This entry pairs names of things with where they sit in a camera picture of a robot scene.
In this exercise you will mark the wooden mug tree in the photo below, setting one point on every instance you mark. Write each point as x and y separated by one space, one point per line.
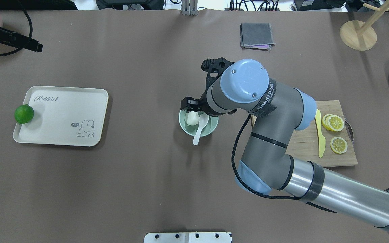
360 35

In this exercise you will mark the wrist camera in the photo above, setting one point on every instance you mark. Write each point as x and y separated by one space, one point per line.
214 69

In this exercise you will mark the lemon slice stack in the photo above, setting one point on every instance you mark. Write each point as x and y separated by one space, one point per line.
333 122

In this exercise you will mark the green lime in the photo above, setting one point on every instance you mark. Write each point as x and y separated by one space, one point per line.
24 114

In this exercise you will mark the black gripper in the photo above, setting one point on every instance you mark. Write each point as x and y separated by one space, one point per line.
191 103

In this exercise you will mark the white plastic spoon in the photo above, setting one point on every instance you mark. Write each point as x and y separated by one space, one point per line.
203 120

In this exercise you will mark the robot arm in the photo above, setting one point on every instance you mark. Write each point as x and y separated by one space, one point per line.
266 169

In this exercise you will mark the cream rabbit tray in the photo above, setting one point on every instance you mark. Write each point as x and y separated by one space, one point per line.
70 116

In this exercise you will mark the grey folded cloth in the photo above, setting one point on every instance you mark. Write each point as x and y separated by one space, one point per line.
256 36

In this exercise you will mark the yellow plastic knife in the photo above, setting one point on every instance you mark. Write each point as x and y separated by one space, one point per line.
321 138

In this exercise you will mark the aluminium frame post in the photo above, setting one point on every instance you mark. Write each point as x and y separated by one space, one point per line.
189 7

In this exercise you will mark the mint green bowl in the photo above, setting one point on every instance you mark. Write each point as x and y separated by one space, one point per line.
191 130

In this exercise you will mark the lemon slice single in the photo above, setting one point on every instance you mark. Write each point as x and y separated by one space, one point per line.
338 145

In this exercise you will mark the white steamed bun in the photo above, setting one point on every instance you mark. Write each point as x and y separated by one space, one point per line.
192 118

